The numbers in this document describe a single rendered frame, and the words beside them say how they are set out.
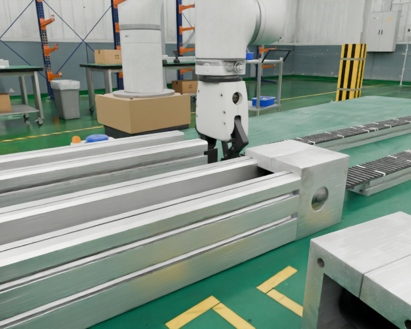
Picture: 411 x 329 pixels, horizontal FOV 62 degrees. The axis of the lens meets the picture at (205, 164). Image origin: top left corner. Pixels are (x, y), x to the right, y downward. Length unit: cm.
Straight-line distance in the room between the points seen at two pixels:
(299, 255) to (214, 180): 13
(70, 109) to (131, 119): 466
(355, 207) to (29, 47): 797
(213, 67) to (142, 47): 51
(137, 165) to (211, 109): 16
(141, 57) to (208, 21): 50
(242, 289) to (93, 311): 14
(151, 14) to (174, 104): 26
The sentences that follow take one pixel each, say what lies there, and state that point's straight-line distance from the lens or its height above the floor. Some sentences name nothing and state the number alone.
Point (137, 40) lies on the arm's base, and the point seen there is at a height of 103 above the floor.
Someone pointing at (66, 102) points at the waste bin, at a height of 27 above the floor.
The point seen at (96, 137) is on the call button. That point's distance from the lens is 65.
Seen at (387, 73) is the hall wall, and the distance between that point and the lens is 1229.
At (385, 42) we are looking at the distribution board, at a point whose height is 119.
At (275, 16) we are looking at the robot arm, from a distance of 61.
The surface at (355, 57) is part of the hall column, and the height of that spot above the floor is 88.
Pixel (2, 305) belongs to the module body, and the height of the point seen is 83.
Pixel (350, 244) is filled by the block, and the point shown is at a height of 87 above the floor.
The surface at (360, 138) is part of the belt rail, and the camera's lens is 93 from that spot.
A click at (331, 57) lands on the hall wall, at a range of 1310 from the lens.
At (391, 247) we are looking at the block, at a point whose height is 87.
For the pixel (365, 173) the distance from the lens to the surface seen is 61.
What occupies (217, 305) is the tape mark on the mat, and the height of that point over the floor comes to 78.
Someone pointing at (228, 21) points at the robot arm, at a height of 104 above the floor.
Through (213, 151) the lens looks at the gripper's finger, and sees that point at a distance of 65.
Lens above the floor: 100
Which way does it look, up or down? 18 degrees down
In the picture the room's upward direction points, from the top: straight up
